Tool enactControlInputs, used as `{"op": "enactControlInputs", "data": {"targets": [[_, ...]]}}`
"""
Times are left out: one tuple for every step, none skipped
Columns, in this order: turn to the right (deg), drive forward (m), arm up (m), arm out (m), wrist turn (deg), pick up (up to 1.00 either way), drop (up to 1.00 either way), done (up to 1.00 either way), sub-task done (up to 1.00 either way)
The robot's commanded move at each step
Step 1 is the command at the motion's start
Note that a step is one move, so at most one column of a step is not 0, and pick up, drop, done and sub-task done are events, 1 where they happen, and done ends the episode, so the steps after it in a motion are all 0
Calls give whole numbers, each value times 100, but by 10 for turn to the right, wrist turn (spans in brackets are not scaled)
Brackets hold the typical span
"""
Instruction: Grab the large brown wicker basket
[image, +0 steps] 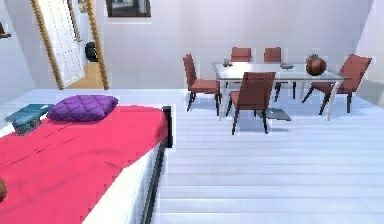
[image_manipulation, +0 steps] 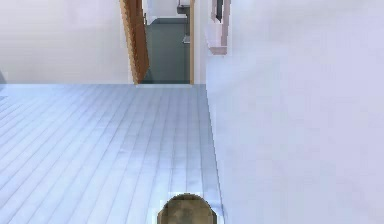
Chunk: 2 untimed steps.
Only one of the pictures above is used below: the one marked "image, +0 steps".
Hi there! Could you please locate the brown dining chair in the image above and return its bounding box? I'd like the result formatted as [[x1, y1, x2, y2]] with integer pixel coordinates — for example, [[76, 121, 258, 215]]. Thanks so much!
[[263, 46, 297, 103], [225, 71, 277, 136], [229, 46, 253, 64], [301, 53, 373, 116], [182, 53, 222, 117]]

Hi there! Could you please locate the white glass-top dining table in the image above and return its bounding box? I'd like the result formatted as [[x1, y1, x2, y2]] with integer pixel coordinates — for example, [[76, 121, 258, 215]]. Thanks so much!
[[211, 61, 350, 122]]

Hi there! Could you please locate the purple quilted pillow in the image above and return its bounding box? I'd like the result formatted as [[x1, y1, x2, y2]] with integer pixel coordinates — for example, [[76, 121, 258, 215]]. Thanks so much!
[[46, 94, 120, 123]]

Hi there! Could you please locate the black round object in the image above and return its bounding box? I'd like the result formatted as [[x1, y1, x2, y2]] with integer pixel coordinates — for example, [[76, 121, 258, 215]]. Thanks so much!
[[84, 41, 99, 63]]

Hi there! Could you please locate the bed with pink cover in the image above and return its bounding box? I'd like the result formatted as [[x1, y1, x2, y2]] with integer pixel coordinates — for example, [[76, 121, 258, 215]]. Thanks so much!
[[0, 104, 174, 224]]

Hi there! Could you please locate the white room door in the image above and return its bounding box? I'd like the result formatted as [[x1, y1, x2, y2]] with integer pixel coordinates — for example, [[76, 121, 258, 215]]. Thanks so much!
[[37, 0, 86, 89]]

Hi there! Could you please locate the teal box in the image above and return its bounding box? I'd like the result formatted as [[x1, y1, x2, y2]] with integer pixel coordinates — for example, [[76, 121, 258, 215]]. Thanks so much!
[[4, 103, 54, 136]]

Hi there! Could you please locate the dark framed wall picture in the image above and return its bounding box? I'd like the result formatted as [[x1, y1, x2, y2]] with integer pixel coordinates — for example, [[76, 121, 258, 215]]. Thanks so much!
[[105, 0, 152, 18]]

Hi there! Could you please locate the dark wall shelf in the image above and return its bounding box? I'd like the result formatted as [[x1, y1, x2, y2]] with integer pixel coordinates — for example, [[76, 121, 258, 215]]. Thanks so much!
[[0, 22, 12, 40]]

